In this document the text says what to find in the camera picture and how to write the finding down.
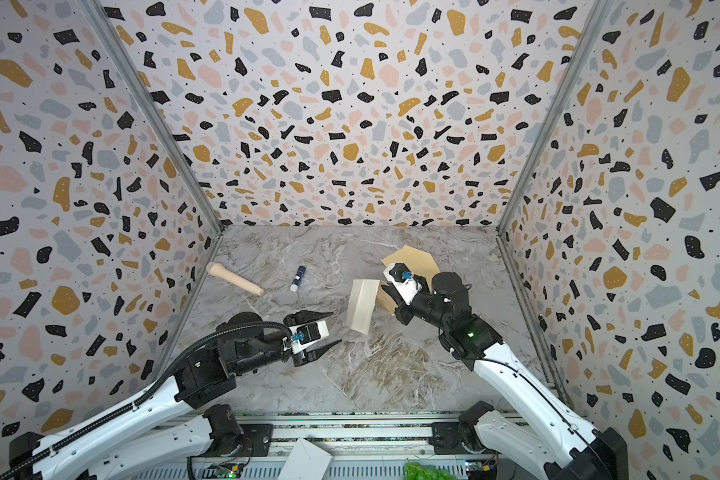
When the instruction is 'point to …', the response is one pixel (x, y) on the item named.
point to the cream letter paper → (361, 304)
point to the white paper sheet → (306, 462)
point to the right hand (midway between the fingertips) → (381, 281)
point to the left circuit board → (227, 470)
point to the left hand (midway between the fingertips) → (333, 320)
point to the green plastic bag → (414, 471)
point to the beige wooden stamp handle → (218, 270)
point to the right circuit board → (480, 465)
